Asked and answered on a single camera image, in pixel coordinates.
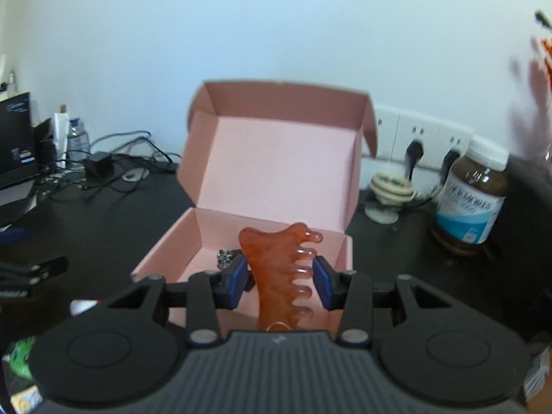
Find black power plug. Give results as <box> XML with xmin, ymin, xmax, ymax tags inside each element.
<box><xmin>404</xmin><ymin>138</ymin><xmax>426</xmax><ymax>180</ymax></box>
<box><xmin>440</xmin><ymin>148</ymin><xmax>463</xmax><ymax>178</ymax></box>

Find brown supplement bottle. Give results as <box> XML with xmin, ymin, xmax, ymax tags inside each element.
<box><xmin>430</xmin><ymin>136</ymin><xmax>510</xmax><ymax>258</ymax></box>

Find white wall socket plate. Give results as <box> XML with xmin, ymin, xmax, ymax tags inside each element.
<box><xmin>390</xmin><ymin>112</ymin><xmax>441</xmax><ymax>167</ymax></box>
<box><xmin>373</xmin><ymin>104</ymin><xmax>400</xmax><ymax>160</ymax></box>
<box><xmin>433</xmin><ymin>123</ymin><xmax>475</xmax><ymax>174</ymax></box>

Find green packet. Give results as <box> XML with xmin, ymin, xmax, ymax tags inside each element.
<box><xmin>8</xmin><ymin>337</ymin><xmax>36</xmax><ymax>381</ymax></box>

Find black desktop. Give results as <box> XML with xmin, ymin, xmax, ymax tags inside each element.
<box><xmin>0</xmin><ymin>151</ymin><xmax>552</xmax><ymax>414</ymax></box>

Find orange artificial flowers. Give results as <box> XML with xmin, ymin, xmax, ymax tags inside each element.
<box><xmin>540</xmin><ymin>37</ymin><xmax>552</xmax><ymax>88</ymax></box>

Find pink cardboard box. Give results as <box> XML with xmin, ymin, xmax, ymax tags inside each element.
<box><xmin>130</xmin><ymin>80</ymin><xmax>380</xmax><ymax>337</ymax></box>

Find amber massage comb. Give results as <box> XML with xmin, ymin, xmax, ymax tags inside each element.
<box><xmin>238</xmin><ymin>222</ymin><xmax>323</xmax><ymax>333</ymax></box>

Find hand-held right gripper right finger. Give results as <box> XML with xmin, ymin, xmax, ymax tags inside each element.
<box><xmin>311</xmin><ymin>256</ymin><xmax>451</xmax><ymax>348</ymax></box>

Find clear water bottle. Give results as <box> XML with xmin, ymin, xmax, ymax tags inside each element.
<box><xmin>68</xmin><ymin>117</ymin><xmax>91</xmax><ymax>163</ymax></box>

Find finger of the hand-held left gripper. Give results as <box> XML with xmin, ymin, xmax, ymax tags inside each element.
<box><xmin>0</xmin><ymin>256</ymin><xmax>70</xmax><ymax>301</ymax></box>

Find black laptop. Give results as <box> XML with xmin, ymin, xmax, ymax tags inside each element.
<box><xmin>0</xmin><ymin>92</ymin><xmax>42</xmax><ymax>226</ymax></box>

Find small black box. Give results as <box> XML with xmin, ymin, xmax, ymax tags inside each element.
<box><xmin>33</xmin><ymin>118</ymin><xmax>55</xmax><ymax>174</ymax></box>

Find white plastic bottle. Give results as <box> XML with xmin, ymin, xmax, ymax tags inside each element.
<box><xmin>52</xmin><ymin>104</ymin><xmax>71</xmax><ymax>165</ymax></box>

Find cream cable winder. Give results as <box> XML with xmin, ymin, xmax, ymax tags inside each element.
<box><xmin>364</xmin><ymin>170</ymin><xmax>417</xmax><ymax>225</ymax></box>

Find tangle of black cables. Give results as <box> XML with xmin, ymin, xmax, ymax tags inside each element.
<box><xmin>43</xmin><ymin>129</ymin><xmax>184</xmax><ymax>204</ymax></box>

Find black power adapter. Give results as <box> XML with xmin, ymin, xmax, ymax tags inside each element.
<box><xmin>83</xmin><ymin>151</ymin><xmax>114</xmax><ymax>180</ymax></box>

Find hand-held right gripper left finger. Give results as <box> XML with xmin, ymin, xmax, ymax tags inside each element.
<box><xmin>106</xmin><ymin>254</ymin><xmax>255</xmax><ymax>348</ymax></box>

